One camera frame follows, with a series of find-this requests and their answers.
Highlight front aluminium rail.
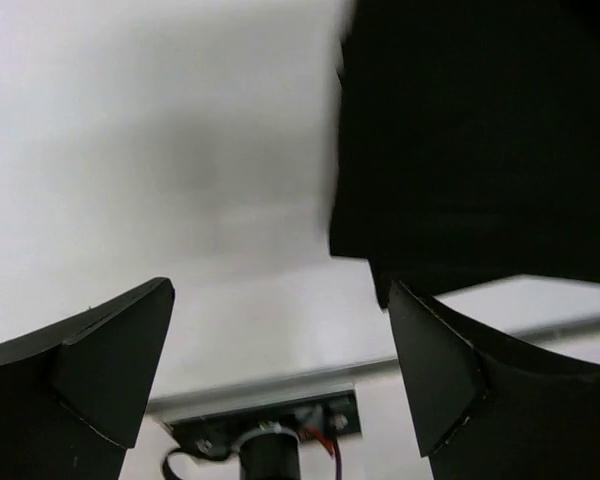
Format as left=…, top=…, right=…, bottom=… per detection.
left=146, top=314, right=600, bottom=423

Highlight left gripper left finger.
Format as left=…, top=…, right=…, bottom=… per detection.
left=0, top=277, right=175, bottom=480

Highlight black trousers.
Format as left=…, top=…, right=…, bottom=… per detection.
left=329, top=1, right=600, bottom=306

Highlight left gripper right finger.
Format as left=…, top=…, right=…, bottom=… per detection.
left=388, top=282, right=600, bottom=479

